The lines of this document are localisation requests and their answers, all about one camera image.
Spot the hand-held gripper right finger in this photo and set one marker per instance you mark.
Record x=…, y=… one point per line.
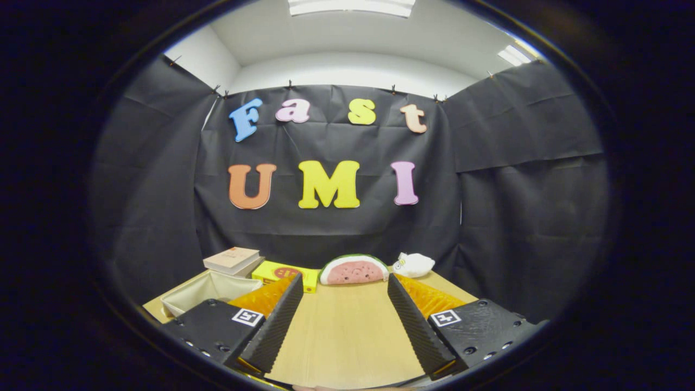
x=415, y=326

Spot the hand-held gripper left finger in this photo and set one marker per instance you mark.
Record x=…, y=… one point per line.
x=277, y=326

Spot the cream fabric storage box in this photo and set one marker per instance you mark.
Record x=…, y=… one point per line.
x=190, y=293

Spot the yellow book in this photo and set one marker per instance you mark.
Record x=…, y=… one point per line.
x=271, y=270

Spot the white plush toy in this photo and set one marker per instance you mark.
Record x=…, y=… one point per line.
x=415, y=265

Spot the white book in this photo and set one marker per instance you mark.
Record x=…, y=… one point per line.
x=251, y=267

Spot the watermelon slice plush toy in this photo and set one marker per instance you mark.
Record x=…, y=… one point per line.
x=353, y=271

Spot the black backdrop cloth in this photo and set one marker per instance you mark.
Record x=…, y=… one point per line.
x=326, y=233

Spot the small ceiling light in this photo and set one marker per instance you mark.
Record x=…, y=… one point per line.
x=515, y=55

